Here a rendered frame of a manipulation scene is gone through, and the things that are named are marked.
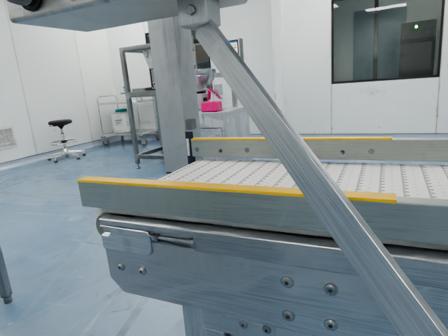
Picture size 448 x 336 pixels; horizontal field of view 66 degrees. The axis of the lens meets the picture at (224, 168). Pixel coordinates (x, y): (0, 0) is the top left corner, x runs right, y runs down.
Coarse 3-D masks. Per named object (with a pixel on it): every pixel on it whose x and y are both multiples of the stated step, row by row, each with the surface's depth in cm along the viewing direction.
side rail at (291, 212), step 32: (96, 192) 40; (128, 192) 38; (160, 192) 36; (192, 192) 35; (224, 192) 33; (256, 224) 33; (288, 224) 31; (320, 224) 30; (384, 224) 28; (416, 224) 27
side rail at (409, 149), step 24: (192, 144) 65; (216, 144) 63; (240, 144) 61; (264, 144) 59; (312, 144) 56; (336, 144) 54; (360, 144) 53; (384, 144) 51; (408, 144) 50; (432, 144) 49
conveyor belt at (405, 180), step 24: (192, 168) 58; (216, 168) 57; (240, 168) 56; (264, 168) 55; (336, 168) 51; (360, 168) 50; (384, 168) 49; (408, 168) 48; (432, 168) 47; (384, 192) 40; (408, 192) 39; (432, 192) 39; (96, 216) 44; (144, 216) 40; (168, 216) 39; (384, 240) 30
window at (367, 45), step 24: (336, 0) 488; (360, 0) 476; (384, 0) 463; (408, 0) 452; (432, 0) 441; (336, 24) 496; (360, 24) 483; (384, 24) 470; (408, 24) 458; (432, 24) 447; (336, 48) 504; (360, 48) 490; (384, 48) 477; (408, 48) 465; (432, 48) 453; (336, 72) 512; (360, 72) 498; (384, 72) 485; (408, 72) 472; (432, 72) 460
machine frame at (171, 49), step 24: (168, 24) 63; (168, 48) 64; (192, 48) 68; (168, 72) 65; (192, 72) 68; (168, 96) 66; (192, 96) 68; (168, 120) 68; (168, 144) 69; (168, 168) 71; (192, 312) 78
